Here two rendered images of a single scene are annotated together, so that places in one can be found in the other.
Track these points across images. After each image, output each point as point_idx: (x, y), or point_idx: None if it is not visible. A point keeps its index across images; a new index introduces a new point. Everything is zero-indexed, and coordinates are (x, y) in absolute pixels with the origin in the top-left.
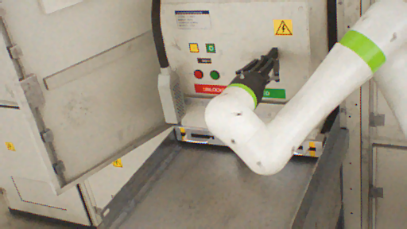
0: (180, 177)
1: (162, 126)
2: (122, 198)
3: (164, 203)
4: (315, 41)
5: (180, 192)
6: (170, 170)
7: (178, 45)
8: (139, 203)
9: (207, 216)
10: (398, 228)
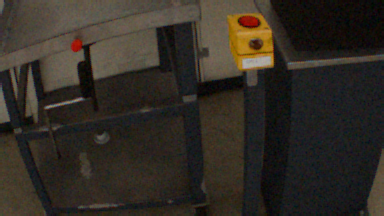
0: (34, 0)
1: None
2: (0, 28)
3: (33, 18)
4: None
5: (41, 6)
6: (23, 1)
7: None
8: (11, 29)
9: (78, 6)
10: (219, 0)
